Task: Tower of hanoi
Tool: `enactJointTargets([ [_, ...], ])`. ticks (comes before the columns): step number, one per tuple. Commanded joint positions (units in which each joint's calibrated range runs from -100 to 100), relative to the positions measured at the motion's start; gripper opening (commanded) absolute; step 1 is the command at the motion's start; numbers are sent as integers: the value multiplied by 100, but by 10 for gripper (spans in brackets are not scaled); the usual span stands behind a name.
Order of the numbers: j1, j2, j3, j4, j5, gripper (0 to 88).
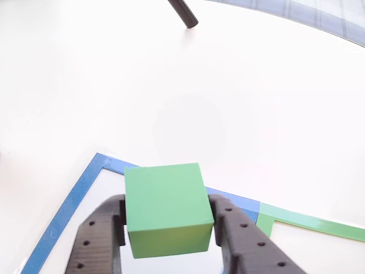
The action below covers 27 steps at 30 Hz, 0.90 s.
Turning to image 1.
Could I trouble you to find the black camera tripod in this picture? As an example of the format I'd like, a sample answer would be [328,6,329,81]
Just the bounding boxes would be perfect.
[167,0,200,29]

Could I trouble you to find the blue square frame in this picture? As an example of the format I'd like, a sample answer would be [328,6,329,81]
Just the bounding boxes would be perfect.
[21,152,261,274]

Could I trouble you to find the green square block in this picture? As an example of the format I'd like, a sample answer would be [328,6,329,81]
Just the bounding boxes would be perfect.
[124,162,215,259]

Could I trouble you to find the green square frame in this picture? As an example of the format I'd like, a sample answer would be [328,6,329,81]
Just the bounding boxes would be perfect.
[256,202,365,243]

